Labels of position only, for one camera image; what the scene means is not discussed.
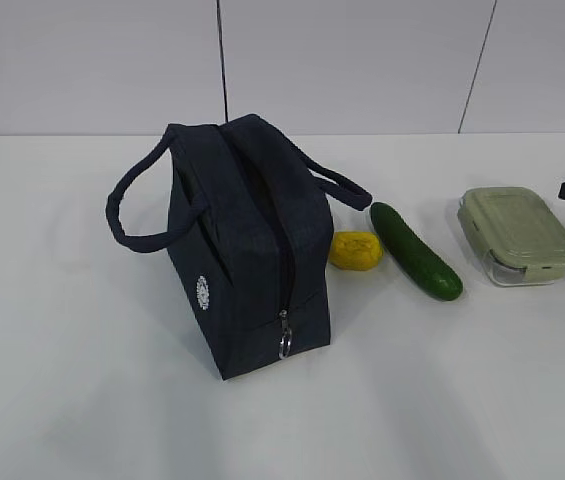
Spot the green cucumber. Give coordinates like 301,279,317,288
370,202,463,301

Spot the navy blue fabric lunch bag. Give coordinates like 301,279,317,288
105,114,372,379

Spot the glass container with green lid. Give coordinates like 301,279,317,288
457,187,565,287

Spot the yellow lemon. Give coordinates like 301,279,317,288
328,231,383,271

